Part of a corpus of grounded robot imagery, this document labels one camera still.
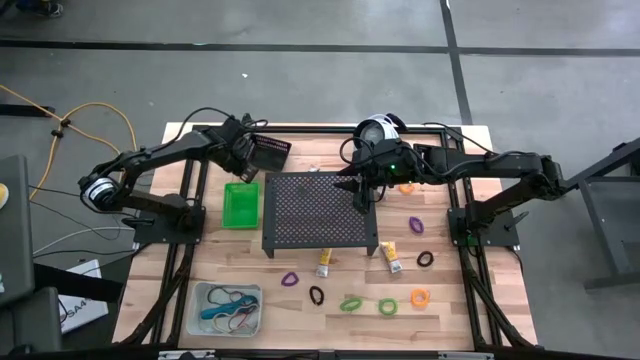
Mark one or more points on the clear plastic tray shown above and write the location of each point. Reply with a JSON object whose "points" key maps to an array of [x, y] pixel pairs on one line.
{"points": [[195, 325]]}

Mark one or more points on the black floor bar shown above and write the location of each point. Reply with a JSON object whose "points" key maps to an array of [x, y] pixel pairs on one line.
{"points": [[25, 111]]}

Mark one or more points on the maroon rubber band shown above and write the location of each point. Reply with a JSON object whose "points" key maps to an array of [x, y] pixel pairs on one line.
{"points": [[256, 320]]}

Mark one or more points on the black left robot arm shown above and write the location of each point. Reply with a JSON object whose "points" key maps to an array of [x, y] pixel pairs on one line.
{"points": [[165, 150]]}

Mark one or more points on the green plastic basket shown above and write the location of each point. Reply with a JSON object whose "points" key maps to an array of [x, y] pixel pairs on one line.
{"points": [[241, 205]]}

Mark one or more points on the dark grey case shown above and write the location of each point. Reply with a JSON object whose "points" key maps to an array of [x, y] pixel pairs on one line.
{"points": [[30, 320]]}

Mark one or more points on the black aluminium rig frame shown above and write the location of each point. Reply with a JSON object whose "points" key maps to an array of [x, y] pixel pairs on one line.
{"points": [[325, 129]]}

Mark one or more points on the grey cabinet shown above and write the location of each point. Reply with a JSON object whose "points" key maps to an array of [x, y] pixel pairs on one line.
{"points": [[15, 240]]}

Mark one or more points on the tan rubber band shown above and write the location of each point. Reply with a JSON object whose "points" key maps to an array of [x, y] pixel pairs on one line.
{"points": [[225, 327]]}

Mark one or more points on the black metal stand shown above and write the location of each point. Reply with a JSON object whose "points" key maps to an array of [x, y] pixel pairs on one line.
{"points": [[617, 225]]}

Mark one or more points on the person's shoe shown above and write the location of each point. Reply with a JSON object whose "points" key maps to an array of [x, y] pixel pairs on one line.
{"points": [[50, 9]]}

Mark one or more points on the black lamp base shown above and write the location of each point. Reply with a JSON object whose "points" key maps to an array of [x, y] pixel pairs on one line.
{"points": [[398, 121]]}

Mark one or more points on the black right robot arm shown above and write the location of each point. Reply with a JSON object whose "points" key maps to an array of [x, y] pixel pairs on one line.
{"points": [[475, 162]]}

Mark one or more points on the white dome camera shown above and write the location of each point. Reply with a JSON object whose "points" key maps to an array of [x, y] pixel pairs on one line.
{"points": [[374, 131]]}

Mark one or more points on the yellow disc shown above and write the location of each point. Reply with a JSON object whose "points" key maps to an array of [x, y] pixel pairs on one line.
{"points": [[3, 196]]}

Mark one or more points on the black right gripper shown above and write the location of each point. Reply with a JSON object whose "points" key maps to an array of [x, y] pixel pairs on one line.
{"points": [[371, 184]]}

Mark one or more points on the black plastic basket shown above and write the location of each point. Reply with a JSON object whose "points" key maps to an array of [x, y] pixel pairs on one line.
{"points": [[272, 152]]}

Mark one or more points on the black rubber band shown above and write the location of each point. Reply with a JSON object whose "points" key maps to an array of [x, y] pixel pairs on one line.
{"points": [[212, 295]]}

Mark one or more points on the black beam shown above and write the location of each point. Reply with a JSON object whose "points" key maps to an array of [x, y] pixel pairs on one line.
{"points": [[75, 283]]}

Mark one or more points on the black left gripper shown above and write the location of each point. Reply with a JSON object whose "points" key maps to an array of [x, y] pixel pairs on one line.
{"points": [[237, 147]]}

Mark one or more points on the white cardboard box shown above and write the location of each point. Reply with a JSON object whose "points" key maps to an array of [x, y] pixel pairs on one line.
{"points": [[85, 312]]}

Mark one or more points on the silver metal bracket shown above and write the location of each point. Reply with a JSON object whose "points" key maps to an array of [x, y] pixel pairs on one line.
{"points": [[465, 356], [200, 355]]}

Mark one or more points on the black perforated metal riser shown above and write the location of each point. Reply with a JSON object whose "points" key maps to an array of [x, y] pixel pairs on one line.
{"points": [[310, 220]]}

